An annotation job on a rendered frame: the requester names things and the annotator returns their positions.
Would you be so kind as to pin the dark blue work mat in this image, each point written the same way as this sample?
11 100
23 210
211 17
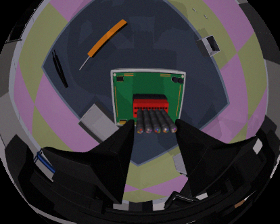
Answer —
158 36

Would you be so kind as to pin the red power plug with black cables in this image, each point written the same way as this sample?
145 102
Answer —
152 116

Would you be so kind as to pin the green circuit board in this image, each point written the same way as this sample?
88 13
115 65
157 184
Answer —
146 83

